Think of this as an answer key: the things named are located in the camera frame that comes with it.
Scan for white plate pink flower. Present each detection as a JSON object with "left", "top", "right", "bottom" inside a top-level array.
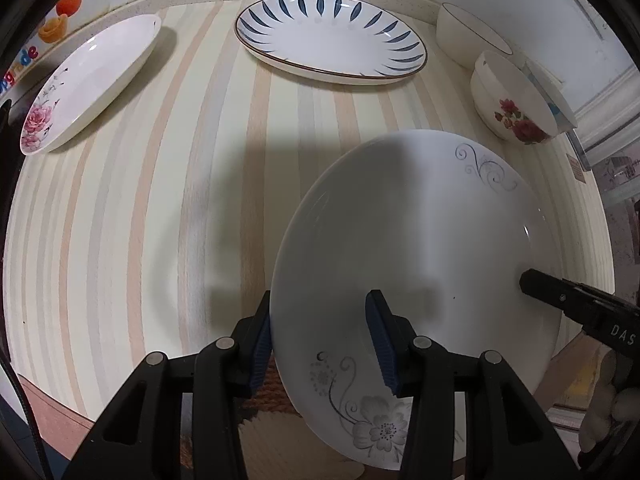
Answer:
[{"left": 20, "top": 14, "right": 162, "bottom": 156}]

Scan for right white gloved hand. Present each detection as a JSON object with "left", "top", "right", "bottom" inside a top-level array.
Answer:
[{"left": 579, "top": 350, "right": 639, "bottom": 453}]

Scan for white bowl blue dots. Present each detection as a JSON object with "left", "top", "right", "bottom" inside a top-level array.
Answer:
[{"left": 523, "top": 60, "right": 577, "bottom": 133}]

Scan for white plate blue leaf pattern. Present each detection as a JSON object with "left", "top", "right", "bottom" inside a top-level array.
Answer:
[{"left": 234, "top": 0, "right": 427, "bottom": 86}]

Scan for colourful wall sticker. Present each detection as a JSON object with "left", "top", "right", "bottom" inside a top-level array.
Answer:
[{"left": 0, "top": 0, "right": 82, "bottom": 96}]

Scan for white plate grey flower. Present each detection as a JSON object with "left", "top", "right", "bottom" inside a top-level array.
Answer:
[{"left": 270, "top": 130, "right": 561, "bottom": 470}]

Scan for striped tablecloth with cat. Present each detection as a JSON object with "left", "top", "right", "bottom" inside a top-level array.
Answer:
[{"left": 3, "top": 1, "right": 615, "bottom": 456}]

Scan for brown label patch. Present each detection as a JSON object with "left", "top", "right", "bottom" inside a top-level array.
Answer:
[{"left": 566, "top": 154, "right": 586, "bottom": 183}]

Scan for black cable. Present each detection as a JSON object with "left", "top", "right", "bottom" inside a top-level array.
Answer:
[{"left": 0, "top": 349, "right": 54, "bottom": 480}]

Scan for white bowl red flowers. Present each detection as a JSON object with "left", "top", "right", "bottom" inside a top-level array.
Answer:
[{"left": 470, "top": 51, "right": 560, "bottom": 145}]

